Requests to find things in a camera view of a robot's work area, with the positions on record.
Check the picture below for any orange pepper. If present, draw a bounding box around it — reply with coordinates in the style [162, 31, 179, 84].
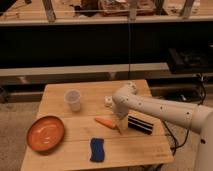
[95, 117, 120, 132]

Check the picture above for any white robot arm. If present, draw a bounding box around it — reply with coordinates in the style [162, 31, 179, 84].
[112, 82, 213, 171]

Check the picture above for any black striped box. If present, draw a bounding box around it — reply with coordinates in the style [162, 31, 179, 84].
[128, 116, 154, 135]

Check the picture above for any white plastic bottle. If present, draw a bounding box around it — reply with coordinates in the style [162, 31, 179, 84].
[104, 96, 113, 107]

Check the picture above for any blue sponge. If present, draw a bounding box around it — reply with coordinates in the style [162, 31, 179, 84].
[90, 138, 105, 162]

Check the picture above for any clear plastic cup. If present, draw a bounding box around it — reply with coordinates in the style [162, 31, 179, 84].
[64, 89, 81, 112]

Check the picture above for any black box on shelf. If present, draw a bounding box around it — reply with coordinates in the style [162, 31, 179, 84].
[167, 48, 213, 74]

